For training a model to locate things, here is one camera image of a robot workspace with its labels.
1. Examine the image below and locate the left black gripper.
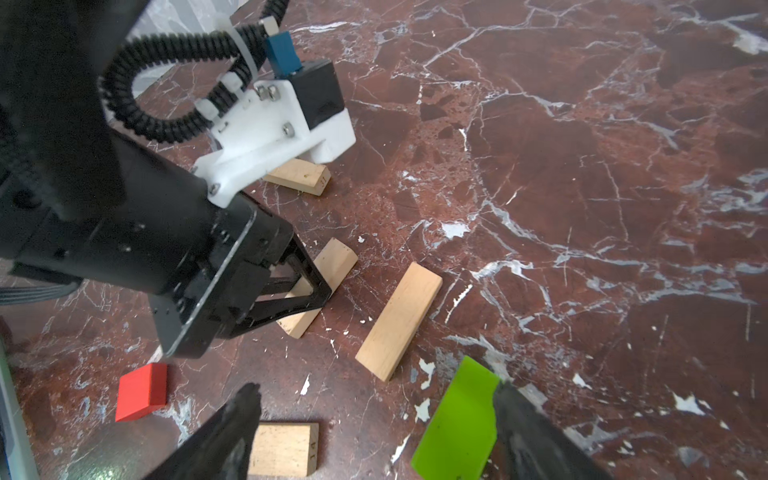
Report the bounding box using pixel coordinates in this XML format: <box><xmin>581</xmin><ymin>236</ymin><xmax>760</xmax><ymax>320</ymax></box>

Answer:
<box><xmin>1</xmin><ymin>136</ymin><xmax>332</xmax><ymax>358</ymax></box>

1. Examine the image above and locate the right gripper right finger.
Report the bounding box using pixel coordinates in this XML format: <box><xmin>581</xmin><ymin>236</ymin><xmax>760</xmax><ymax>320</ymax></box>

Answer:
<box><xmin>493</xmin><ymin>381</ymin><xmax>611</xmax><ymax>480</ymax></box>

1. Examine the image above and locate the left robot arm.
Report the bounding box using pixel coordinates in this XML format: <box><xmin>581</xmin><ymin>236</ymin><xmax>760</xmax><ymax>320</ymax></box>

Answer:
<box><xmin>1</xmin><ymin>1</ymin><xmax>331</xmax><ymax>358</ymax></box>

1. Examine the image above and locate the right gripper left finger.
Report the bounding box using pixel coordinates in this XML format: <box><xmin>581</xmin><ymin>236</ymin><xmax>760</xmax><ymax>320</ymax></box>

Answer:
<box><xmin>145</xmin><ymin>383</ymin><xmax>262</xmax><ymax>480</ymax></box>

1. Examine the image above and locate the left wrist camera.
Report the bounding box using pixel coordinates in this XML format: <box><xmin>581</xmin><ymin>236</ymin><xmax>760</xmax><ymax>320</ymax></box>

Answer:
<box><xmin>193</xmin><ymin>31</ymin><xmax>356</xmax><ymax>208</ymax></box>

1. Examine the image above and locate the red block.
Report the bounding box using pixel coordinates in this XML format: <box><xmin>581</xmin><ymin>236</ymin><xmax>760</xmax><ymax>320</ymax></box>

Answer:
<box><xmin>115</xmin><ymin>363</ymin><xmax>168</xmax><ymax>422</ymax></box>

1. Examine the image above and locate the green block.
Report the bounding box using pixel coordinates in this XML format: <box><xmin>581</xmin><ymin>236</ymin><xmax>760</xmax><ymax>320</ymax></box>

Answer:
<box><xmin>411</xmin><ymin>357</ymin><xmax>500</xmax><ymax>480</ymax></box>

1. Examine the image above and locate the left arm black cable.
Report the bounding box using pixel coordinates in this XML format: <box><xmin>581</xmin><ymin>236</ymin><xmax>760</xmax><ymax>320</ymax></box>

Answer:
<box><xmin>98</xmin><ymin>0</ymin><xmax>292</xmax><ymax>144</ymax></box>

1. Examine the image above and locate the wood block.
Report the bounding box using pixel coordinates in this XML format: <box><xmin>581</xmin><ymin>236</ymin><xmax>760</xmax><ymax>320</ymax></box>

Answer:
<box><xmin>263</xmin><ymin>159</ymin><xmax>331</xmax><ymax>196</ymax></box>
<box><xmin>277</xmin><ymin>238</ymin><xmax>359</xmax><ymax>340</ymax></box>
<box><xmin>248</xmin><ymin>423</ymin><xmax>319</xmax><ymax>477</ymax></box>
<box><xmin>355</xmin><ymin>262</ymin><xmax>443</xmax><ymax>382</ymax></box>

